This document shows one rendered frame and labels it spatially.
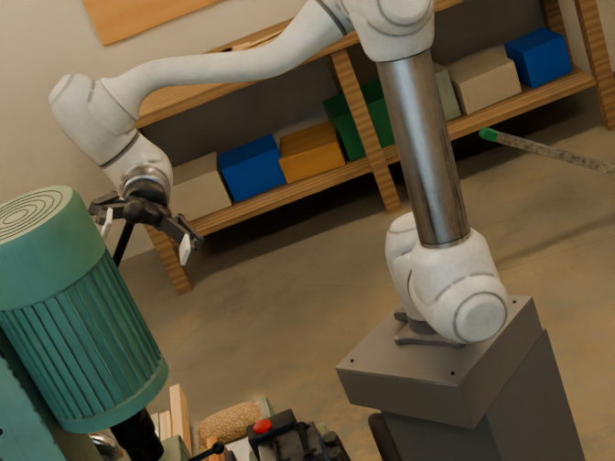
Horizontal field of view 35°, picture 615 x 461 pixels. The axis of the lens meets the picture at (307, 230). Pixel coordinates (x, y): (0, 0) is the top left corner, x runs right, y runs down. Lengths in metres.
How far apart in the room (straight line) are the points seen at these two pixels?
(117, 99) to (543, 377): 1.14
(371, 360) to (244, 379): 1.53
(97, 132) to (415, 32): 0.61
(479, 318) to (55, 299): 0.86
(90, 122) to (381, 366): 0.82
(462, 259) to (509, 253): 1.94
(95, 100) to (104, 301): 0.58
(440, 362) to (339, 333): 1.62
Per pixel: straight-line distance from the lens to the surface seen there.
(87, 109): 1.82
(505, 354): 2.12
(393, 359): 2.13
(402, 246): 2.03
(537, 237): 3.83
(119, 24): 4.63
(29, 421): 1.41
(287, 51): 1.86
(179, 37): 4.65
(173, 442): 1.53
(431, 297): 1.86
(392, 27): 1.67
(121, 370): 1.35
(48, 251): 1.27
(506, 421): 2.16
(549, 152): 3.61
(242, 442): 1.75
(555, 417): 2.36
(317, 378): 3.46
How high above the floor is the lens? 1.90
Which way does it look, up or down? 25 degrees down
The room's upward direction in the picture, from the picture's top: 22 degrees counter-clockwise
